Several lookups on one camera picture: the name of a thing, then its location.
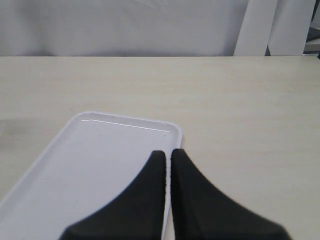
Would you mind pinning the white backdrop curtain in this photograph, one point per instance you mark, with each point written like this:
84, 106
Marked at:
154, 27

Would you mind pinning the white plastic tray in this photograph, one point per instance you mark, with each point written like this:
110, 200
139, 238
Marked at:
90, 161

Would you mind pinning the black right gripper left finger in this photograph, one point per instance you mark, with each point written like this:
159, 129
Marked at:
136, 214

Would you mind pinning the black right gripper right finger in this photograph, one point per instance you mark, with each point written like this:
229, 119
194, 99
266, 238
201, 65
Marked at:
202, 212

